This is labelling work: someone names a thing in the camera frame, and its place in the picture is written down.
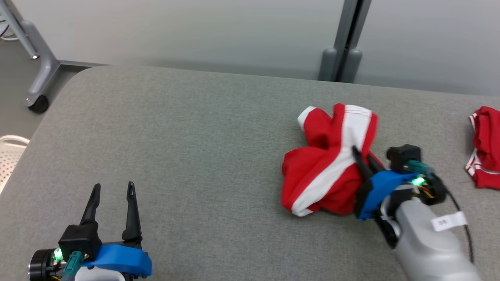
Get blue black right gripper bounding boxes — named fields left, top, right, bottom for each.
left=352, top=146, right=418, bottom=221

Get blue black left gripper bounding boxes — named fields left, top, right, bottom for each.
left=80, top=181, right=153, bottom=279

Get red shorts with white stripe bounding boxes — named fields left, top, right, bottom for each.
left=281, top=103, right=386, bottom=217

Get red white jersey shirt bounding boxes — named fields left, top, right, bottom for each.
left=464, top=105, right=500, bottom=190

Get white perforated laundry basket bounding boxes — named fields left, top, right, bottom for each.
left=0, top=135, right=31, bottom=194

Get grey wheeled stand leg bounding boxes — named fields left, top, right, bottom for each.
left=0, top=0, right=108, bottom=114

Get right camera cable teal plug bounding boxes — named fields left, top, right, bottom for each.
left=406, top=160, right=475, bottom=264

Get camera cable teal plug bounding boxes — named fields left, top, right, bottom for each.
left=406, top=160, right=475, bottom=264
left=61, top=251, right=85, bottom=281

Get left camera cable teal plug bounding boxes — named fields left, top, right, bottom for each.
left=61, top=251, right=85, bottom=281

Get grey partition post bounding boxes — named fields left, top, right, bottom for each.
left=318, top=0, right=372, bottom=84

